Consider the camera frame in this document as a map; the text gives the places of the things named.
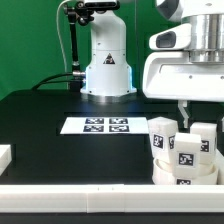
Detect white cable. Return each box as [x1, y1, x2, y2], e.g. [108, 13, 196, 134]
[55, 0, 73, 74]

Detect white front rail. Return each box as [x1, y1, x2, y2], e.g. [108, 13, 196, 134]
[0, 185, 224, 213]

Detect white left rail block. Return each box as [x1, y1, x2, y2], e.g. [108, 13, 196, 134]
[0, 145, 12, 176]

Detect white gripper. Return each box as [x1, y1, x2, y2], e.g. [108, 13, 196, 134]
[142, 23, 224, 128]

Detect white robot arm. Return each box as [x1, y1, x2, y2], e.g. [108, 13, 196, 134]
[81, 0, 224, 111]

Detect paper sheet with markers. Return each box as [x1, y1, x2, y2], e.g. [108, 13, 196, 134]
[60, 117, 149, 135]

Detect white round stool seat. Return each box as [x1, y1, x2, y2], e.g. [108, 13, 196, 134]
[152, 159, 218, 185]

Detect black cables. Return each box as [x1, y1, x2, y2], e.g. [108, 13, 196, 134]
[31, 73, 75, 90]

